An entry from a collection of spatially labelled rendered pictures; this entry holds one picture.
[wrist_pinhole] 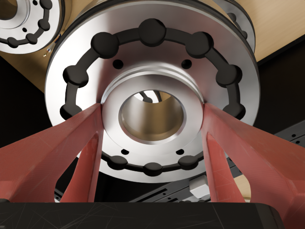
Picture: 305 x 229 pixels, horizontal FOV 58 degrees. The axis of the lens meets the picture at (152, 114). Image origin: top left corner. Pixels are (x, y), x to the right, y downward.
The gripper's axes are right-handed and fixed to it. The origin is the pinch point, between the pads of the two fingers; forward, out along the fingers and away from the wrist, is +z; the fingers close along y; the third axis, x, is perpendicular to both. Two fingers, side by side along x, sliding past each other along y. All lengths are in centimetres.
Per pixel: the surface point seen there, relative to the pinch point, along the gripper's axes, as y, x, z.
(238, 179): -12.6, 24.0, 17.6
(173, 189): -2.0, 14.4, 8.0
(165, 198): -1.3, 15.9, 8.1
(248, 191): -14.7, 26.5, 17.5
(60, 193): 9.5, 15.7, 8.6
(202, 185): -4.5, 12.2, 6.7
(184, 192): -3.2, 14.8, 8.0
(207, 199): -7.8, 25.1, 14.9
